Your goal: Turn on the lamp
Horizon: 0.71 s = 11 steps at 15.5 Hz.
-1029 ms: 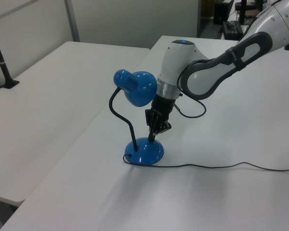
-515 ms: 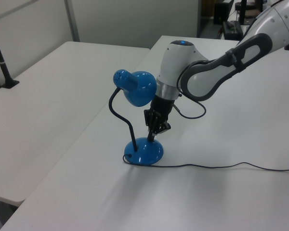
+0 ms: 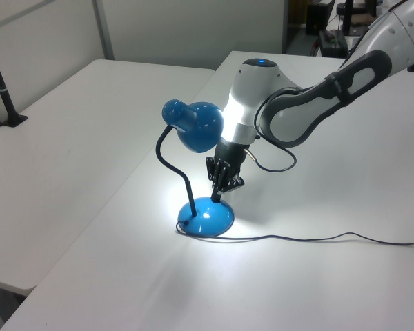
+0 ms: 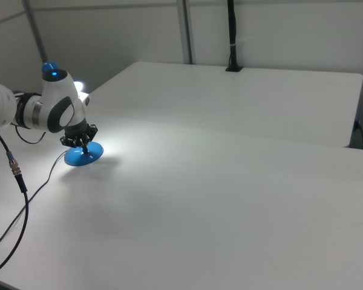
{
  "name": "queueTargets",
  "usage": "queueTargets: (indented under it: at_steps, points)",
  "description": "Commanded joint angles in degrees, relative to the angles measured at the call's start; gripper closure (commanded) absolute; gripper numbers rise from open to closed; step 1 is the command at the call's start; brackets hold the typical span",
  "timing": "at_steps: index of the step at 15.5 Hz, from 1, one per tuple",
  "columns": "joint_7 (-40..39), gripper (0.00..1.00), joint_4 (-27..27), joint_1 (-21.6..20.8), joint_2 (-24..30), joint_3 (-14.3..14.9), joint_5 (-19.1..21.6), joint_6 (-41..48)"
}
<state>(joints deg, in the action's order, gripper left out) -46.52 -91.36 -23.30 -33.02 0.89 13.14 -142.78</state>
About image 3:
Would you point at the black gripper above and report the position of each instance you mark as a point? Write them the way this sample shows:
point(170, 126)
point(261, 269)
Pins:
point(232, 155)

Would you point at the blue gooseneck desk lamp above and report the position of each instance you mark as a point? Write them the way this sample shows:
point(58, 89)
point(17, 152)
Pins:
point(207, 217)

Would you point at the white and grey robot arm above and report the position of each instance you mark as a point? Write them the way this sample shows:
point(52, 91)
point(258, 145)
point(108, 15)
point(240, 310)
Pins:
point(248, 89)

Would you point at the white side table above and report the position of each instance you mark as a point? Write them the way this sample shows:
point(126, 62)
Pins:
point(72, 145)

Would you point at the black device with green parts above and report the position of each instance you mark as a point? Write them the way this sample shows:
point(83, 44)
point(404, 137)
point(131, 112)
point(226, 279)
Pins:
point(334, 43)

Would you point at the black monitor stand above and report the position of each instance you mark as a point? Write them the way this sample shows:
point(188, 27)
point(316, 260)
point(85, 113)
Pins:
point(347, 17)

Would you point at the black pole with clamp base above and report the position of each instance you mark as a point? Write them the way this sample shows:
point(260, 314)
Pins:
point(4, 93)

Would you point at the grey metal partition post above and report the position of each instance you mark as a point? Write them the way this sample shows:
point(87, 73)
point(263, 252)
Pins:
point(103, 31)

